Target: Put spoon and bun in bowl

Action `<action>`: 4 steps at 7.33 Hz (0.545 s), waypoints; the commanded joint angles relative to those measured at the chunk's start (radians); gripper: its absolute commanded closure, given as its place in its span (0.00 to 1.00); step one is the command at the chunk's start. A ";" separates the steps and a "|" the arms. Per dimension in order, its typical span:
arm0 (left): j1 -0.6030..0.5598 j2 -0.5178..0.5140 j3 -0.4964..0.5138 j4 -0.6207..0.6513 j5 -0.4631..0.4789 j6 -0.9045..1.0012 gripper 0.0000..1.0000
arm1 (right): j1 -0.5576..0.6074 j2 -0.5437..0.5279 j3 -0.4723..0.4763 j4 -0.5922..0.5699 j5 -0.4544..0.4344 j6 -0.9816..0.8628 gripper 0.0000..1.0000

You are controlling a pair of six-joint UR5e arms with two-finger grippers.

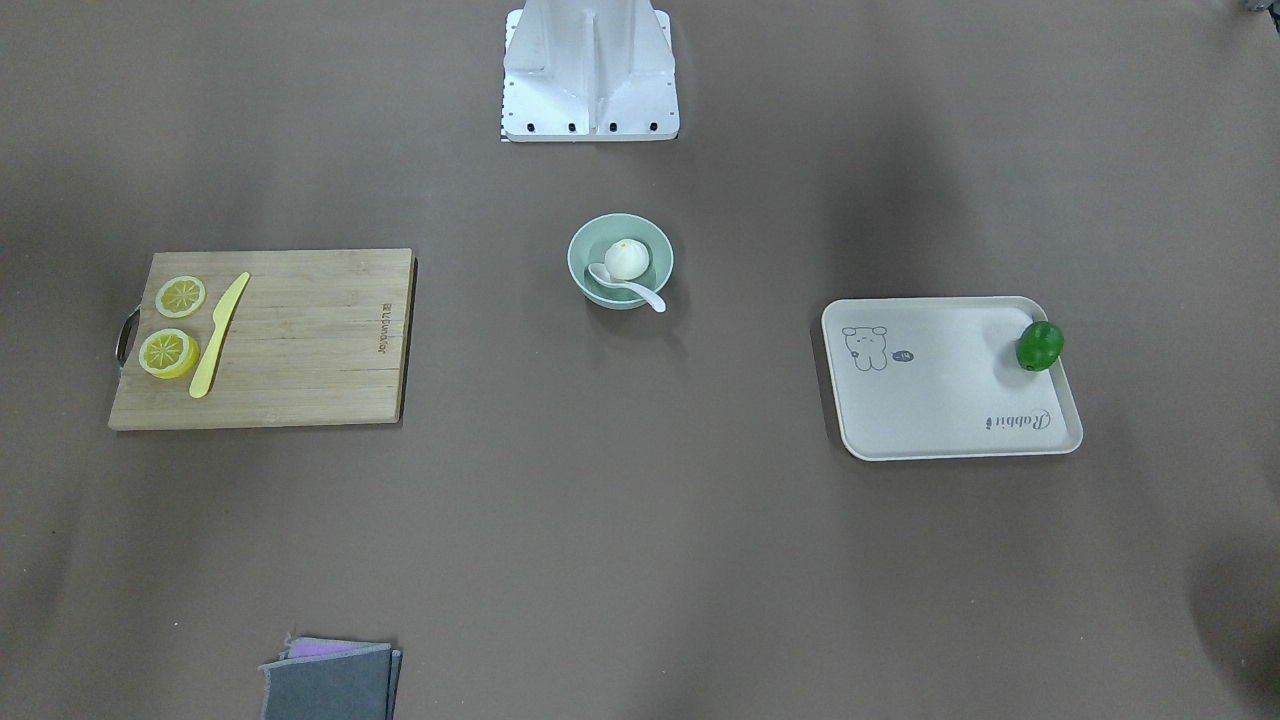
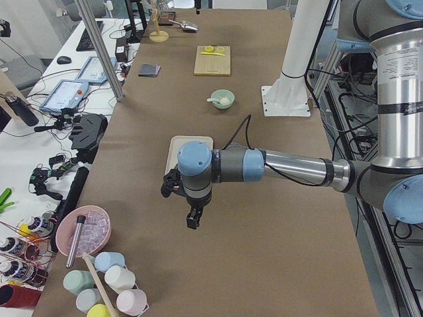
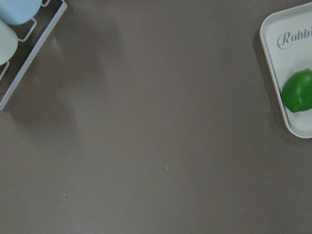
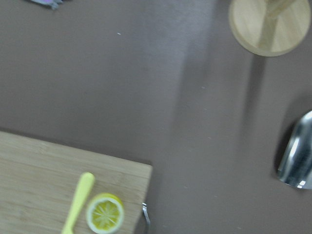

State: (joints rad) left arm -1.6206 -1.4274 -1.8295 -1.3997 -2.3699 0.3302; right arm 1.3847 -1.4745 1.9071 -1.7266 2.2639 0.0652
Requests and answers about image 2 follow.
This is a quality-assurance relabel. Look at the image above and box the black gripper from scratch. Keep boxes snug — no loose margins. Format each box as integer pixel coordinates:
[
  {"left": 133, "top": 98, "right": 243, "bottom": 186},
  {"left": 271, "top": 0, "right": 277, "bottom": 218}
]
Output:
[{"left": 186, "top": 196, "right": 212, "bottom": 229}]

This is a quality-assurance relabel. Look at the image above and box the white steamed bun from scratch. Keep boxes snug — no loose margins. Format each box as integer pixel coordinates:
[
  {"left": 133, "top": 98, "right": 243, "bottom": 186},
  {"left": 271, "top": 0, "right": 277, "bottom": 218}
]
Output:
[{"left": 219, "top": 97, "right": 230, "bottom": 104}]

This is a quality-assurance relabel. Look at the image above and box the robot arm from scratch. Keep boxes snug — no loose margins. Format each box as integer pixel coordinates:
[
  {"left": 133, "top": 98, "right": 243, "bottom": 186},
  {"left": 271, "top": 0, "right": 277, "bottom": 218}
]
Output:
[{"left": 173, "top": 1, "right": 422, "bottom": 229}]

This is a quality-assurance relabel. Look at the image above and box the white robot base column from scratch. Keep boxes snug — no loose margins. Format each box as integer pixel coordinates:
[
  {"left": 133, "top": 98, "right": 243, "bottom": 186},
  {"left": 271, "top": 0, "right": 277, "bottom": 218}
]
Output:
[{"left": 262, "top": 0, "right": 332, "bottom": 117}]

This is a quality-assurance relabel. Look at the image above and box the pink bowl with ice cubes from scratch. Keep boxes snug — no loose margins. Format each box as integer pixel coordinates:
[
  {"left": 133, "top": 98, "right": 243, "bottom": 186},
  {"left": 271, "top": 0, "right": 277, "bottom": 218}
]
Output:
[{"left": 56, "top": 205, "right": 111, "bottom": 258}]

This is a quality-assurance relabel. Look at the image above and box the metal tube in bowl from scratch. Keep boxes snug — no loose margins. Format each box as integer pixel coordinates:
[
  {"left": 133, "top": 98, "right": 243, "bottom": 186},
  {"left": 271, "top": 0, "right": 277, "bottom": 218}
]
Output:
[{"left": 65, "top": 215, "right": 86, "bottom": 269}]

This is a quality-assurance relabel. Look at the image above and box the mint green bowl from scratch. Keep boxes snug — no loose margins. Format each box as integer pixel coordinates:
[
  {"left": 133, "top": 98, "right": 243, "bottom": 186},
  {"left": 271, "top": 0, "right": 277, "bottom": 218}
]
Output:
[{"left": 211, "top": 89, "right": 235, "bottom": 110}]

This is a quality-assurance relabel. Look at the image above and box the beige rabbit tray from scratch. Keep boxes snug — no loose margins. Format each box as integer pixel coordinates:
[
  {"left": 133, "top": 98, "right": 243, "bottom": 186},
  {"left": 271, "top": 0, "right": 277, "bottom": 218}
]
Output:
[{"left": 165, "top": 135, "right": 213, "bottom": 174}]

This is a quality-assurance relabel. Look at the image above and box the white cup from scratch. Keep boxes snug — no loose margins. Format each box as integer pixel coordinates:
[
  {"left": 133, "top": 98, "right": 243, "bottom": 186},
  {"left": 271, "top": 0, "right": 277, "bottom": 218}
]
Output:
[{"left": 104, "top": 265, "right": 135, "bottom": 294}]

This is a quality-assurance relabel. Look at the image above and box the blue cup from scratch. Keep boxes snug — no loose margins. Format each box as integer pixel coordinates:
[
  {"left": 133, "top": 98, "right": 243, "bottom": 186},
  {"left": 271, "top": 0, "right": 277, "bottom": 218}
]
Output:
[{"left": 95, "top": 252, "right": 126, "bottom": 273}]

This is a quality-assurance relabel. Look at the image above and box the pink cup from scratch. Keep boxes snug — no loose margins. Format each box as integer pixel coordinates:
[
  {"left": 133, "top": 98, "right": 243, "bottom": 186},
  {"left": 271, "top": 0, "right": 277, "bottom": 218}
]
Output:
[{"left": 116, "top": 289, "right": 148, "bottom": 316}]

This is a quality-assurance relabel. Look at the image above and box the yellow cup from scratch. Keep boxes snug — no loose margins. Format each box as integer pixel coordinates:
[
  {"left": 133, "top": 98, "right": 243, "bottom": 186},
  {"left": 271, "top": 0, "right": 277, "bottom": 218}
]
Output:
[{"left": 87, "top": 304, "right": 110, "bottom": 317}]

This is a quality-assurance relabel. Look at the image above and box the green cup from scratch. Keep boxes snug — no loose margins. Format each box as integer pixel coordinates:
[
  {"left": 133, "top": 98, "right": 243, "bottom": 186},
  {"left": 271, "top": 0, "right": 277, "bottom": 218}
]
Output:
[{"left": 63, "top": 270, "right": 95, "bottom": 296}]

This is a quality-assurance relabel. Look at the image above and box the grey cup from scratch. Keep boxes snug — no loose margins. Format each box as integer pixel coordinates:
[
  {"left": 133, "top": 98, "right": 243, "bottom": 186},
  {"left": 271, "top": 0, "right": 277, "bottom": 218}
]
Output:
[{"left": 75, "top": 289, "right": 102, "bottom": 313}]

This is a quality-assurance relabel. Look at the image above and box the black plastic device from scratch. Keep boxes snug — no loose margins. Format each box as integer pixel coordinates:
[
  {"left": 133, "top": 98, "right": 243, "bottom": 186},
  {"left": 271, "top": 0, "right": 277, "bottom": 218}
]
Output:
[{"left": 69, "top": 114, "right": 108, "bottom": 164}]

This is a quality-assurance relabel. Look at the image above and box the bamboo cutting board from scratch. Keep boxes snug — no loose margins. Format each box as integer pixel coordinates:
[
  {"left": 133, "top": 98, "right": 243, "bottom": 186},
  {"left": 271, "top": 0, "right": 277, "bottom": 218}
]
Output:
[{"left": 194, "top": 46, "right": 231, "bottom": 76}]

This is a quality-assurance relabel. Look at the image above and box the grey folded cloth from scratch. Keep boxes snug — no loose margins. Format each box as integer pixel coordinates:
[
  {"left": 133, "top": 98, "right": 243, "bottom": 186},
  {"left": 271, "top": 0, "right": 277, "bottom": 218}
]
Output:
[{"left": 137, "top": 63, "right": 161, "bottom": 77}]

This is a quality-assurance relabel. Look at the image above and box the yellow plastic knife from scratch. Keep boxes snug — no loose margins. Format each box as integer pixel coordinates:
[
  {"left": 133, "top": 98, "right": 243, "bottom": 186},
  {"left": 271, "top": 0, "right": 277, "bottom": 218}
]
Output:
[{"left": 200, "top": 52, "right": 225, "bottom": 57}]

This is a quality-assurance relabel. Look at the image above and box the near teach pendant tablet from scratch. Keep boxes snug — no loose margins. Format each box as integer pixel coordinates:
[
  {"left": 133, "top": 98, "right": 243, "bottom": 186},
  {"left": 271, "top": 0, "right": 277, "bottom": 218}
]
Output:
[{"left": 40, "top": 79, "right": 89, "bottom": 114}]

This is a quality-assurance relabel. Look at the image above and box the teach pendant tablet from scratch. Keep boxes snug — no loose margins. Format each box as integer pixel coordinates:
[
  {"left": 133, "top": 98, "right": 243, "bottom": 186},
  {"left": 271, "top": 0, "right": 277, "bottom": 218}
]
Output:
[
  {"left": 76, "top": 55, "right": 108, "bottom": 85},
  {"left": 40, "top": 79, "right": 89, "bottom": 114}
]

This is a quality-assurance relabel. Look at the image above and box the far teach pendant tablet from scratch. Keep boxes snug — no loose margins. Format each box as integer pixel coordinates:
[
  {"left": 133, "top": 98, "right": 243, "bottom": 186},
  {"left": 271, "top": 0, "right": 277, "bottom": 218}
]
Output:
[{"left": 76, "top": 55, "right": 108, "bottom": 85}]

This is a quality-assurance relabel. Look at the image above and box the wooden mug tree stand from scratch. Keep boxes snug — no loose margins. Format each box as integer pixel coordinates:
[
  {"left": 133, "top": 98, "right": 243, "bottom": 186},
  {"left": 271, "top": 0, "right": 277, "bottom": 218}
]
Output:
[{"left": 147, "top": 1, "right": 170, "bottom": 43}]

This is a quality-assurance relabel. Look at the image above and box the metal scoop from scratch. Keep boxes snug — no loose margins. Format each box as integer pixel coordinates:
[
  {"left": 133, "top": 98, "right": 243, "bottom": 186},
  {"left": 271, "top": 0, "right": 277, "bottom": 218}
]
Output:
[{"left": 169, "top": 20, "right": 198, "bottom": 32}]

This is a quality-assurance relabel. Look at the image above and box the black water bottle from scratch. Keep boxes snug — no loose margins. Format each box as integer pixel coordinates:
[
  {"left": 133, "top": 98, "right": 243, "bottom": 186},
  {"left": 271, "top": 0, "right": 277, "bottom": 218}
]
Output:
[{"left": 5, "top": 92, "right": 39, "bottom": 127}]

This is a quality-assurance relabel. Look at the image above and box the black keyboard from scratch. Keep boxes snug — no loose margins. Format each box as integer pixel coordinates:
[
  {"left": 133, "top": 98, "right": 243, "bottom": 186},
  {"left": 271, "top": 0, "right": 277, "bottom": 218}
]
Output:
[{"left": 76, "top": 29, "right": 95, "bottom": 52}]

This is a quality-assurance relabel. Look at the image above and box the black computer mouse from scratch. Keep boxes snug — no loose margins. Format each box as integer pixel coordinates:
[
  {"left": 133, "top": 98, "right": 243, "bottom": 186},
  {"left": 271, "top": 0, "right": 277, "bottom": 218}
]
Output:
[{"left": 56, "top": 55, "right": 72, "bottom": 65}]

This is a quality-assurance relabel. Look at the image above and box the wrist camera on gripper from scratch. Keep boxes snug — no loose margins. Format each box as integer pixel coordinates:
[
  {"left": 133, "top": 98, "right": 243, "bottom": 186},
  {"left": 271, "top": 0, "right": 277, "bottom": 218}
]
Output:
[{"left": 161, "top": 168, "right": 186, "bottom": 198}]

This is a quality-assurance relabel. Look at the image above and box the aluminium frame post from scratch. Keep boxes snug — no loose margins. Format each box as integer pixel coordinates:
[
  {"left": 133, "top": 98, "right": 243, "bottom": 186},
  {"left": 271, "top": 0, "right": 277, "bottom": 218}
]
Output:
[{"left": 75, "top": 0, "right": 124, "bottom": 102}]

